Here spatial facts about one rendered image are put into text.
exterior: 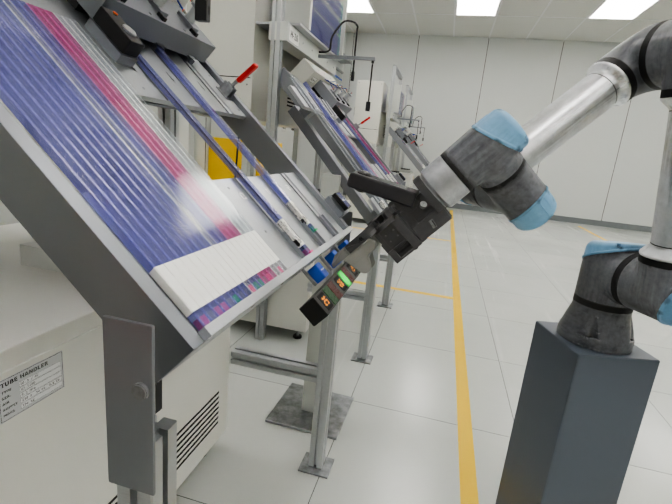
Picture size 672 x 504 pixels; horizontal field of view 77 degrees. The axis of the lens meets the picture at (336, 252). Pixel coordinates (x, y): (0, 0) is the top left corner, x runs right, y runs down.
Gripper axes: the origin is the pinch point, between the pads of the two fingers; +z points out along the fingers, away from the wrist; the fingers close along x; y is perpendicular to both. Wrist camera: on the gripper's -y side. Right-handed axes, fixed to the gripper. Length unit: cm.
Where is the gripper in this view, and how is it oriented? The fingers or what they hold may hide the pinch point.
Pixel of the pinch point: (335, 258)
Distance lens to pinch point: 74.9
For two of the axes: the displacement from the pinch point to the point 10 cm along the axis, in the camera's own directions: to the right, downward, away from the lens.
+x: 2.5, -2.1, 9.5
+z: -7.2, 6.2, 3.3
